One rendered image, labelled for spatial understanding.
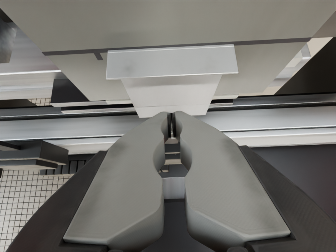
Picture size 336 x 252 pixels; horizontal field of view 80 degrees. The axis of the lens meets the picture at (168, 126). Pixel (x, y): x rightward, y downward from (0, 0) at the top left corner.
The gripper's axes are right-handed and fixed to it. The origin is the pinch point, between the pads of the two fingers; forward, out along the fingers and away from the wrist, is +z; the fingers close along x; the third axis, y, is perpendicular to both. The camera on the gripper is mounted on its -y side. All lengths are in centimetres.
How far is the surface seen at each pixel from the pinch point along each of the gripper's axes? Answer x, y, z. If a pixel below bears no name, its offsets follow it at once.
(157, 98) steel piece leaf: -1.4, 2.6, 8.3
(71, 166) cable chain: -29, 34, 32
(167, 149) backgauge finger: -1.2, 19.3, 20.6
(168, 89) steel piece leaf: -0.2, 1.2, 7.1
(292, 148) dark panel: 41, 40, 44
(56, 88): -12.5, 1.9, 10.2
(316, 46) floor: 121, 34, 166
